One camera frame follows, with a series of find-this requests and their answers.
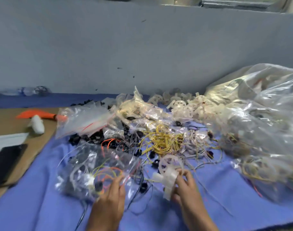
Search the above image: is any person's left hand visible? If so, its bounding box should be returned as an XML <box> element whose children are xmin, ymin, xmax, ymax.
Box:
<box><xmin>86</xmin><ymin>172</ymin><xmax>127</xmax><ymax>231</ymax></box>

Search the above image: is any person's right hand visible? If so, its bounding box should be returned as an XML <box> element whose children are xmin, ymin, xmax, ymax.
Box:
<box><xmin>173</xmin><ymin>169</ymin><xmax>219</xmax><ymax>231</ymax></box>

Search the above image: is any orange wire loop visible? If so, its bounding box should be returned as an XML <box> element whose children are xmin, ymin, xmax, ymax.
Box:
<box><xmin>95</xmin><ymin>165</ymin><xmax>124</xmax><ymax>184</ymax></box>

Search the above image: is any red-zip plastic bag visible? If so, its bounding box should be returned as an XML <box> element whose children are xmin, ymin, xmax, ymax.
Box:
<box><xmin>54</xmin><ymin>141</ymin><xmax>145</xmax><ymax>203</ymax></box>

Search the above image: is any pile of yellow wires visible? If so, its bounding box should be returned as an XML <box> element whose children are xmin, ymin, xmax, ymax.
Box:
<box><xmin>142</xmin><ymin>124</ymin><xmax>186</xmax><ymax>157</ymax></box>

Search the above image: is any pile of black plastic rings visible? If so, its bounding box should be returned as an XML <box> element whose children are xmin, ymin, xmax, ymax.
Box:
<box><xmin>67</xmin><ymin>130</ymin><xmax>162</xmax><ymax>196</ymax></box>

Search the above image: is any stack of plastic bags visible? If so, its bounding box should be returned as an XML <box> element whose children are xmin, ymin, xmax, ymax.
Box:
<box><xmin>55</xmin><ymin>102</ymin><xmax>120</xmax><ymax>140</ymax></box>

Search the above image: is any pile of white plastic wheels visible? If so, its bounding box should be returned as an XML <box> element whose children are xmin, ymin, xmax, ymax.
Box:
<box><xmin>146</xmin><ymin>88</ymin><xmax>220</xmax><ymax>124</ymax></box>

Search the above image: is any pile of large plastic bags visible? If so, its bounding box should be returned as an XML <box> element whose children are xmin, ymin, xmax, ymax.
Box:
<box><xmin>203</xmin><ymin>63</ymin><xmax>293</xmax><ymax>199</ymax></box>

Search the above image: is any blue cloth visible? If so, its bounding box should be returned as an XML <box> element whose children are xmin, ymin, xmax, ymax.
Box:
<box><xmin>0</xmin><ymin>93</ymin><xmax>293</xmax><ymax>231</ymax></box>

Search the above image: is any white handheld device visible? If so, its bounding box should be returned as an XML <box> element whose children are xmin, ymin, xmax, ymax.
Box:
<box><xmin>29</xmin><ymin>114</ymin><xmax>45</xmax><ymax>136</ymax></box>

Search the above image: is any black smartphone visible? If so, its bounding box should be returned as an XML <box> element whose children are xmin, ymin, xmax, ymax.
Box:
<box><xmin>0</xmin><ymin>144</ymin><xmax>29</xmax><ymax>189</ymax></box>

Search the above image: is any orange tie bundle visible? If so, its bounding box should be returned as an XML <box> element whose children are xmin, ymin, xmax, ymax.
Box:
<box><xmin>16</xmin><ymin>108</ymin><xmax>66</xmax><ymax>122</ymax></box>

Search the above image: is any white paper sheet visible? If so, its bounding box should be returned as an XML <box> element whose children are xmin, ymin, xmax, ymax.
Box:
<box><xmin>0</xmin><ymin>132</ymin><xmax>30</xmax><ymax>160</ymax></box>

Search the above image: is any brown cardboard sheet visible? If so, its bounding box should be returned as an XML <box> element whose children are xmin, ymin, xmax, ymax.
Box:
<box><xmin>0</xmin><ymin>107</ymin><xmax>61</xmax><ymax>208</ymax></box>

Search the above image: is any black round wheel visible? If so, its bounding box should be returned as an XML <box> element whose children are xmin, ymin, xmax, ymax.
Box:
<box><xmin>33</xmin><ymin>85</ymin><xmax>49</xmax><ymax>97</ymax></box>

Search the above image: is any clear plastic water bottle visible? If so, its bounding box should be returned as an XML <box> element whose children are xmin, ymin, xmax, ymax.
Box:
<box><xmin>1</xmin><ymin>86</ymin><xmax>34</xmax><ymax>97</ymax></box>

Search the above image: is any window frame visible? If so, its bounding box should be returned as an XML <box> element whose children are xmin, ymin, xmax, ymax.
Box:
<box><xmin>160</xmin><ymin>0</ymin><xmax>292</xmax><ymax>13</ymax></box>

